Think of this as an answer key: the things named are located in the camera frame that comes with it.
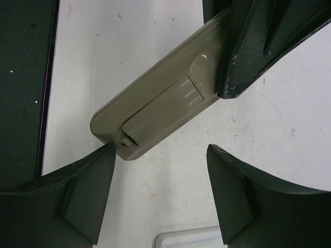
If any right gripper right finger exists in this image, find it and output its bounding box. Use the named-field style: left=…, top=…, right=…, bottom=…
left=206, top=145, right=330, bottom=247

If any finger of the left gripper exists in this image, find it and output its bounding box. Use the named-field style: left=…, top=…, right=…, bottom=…
left=202, top=1, right=330, bottom=99

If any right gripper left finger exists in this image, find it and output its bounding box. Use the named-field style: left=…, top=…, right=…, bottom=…
left=1, top=144, right=116, bottom=247

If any white remote being loaded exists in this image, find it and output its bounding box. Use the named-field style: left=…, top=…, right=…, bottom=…
left=155, top=227, right=227, bottom=248

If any grey beige remote control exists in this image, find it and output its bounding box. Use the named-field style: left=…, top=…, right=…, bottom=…
left=90, top=10, right=229, bottom=161

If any grey remote battery cover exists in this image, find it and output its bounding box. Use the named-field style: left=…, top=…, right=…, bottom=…
left=122, top=76, right=203, bottom=146

